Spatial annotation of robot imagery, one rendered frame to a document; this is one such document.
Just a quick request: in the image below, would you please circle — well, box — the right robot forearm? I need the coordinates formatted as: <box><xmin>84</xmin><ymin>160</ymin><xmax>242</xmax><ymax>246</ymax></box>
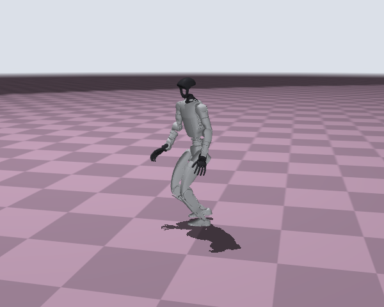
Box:
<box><xmin>165</xmin><ymin>129</ymin><xmax>178</xmax><ymax>150</ymax></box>

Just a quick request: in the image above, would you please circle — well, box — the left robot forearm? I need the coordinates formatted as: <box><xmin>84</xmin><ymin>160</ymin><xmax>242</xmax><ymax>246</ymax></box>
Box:
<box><xmin>200</xmin><ymin>129</ymin><xmax>212</xmax><ymax>157</ymax></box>

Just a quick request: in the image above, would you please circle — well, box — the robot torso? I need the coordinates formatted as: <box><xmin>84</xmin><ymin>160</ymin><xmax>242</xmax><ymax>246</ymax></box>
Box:
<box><xmin>180</xmin><ymin>99</ymin><xmax>205</xmax><ymax>157</ymax></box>

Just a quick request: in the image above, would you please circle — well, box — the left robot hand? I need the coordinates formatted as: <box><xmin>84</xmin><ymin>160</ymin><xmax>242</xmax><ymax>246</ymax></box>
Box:
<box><xmin>192</xmin><ymin>154</ymin><xmax>207</xmax><ymax>176</ymax></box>

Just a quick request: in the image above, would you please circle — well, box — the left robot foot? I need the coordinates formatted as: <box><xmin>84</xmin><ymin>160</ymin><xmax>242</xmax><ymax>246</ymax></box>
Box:
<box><xmin>188</xmin><ymin>219</ymin><xmax>211</xmax><ymax>226</ymax></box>

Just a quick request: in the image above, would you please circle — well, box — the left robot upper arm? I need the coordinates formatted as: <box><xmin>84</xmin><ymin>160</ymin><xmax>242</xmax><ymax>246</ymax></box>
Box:
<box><xmin>195</xmin><ymin>103</ymin><xmax>212</xmax><ymax>137</ymax></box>

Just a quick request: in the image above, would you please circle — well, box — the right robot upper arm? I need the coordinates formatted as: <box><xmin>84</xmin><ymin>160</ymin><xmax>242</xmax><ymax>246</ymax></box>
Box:
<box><xmin>172</xmin><ymin>101</ymin><xmax>183</xmax><ymax>131</ymax></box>

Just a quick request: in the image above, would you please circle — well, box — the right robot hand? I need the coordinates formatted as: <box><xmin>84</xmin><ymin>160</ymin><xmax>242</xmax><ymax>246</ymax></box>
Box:
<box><xmin>150</xmin><ymin>144</ymin><xmax>168</xmax><ymax>161</ymax></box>

